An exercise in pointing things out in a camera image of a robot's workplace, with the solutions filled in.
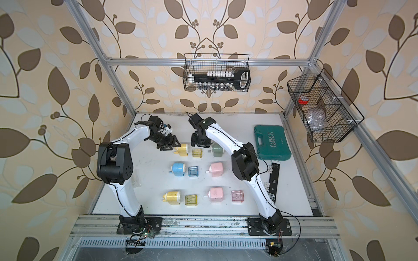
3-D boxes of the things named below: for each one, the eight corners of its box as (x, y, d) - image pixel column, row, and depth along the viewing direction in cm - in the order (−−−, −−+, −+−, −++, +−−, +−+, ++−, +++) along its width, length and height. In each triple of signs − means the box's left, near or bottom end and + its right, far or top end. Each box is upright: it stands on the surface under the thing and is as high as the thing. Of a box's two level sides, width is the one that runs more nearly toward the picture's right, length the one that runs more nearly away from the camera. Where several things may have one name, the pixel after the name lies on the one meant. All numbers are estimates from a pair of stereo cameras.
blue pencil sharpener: (171, 176, 91) (168, 171, 86) (172, 168, 94) (170, 162, 89) (185, 176, 91) (183, 171, 86) (186, 168, 94) (185, 162, 89)
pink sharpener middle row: (208, 174, 93) (207, 168, 87) (215, 165, 97) (215, 158, 91) (218, 181, 90) (218, 175, 85) (225, 171, 94) (226, 165, 88)
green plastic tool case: (259, 161, 97) (261, 156, 93) (252, 130, 113) (254, 124, 109) (292, 161, 97) (295, 156, 93) (281, 130, 113) (284, 124, 109)
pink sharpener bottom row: (204, 203, 83) (203, 198, 77) (205, 192, 86) (204, 187, 81) (223, 203, 83) (223, 198, 77) (222, 192, 86) (223, 187, 81)
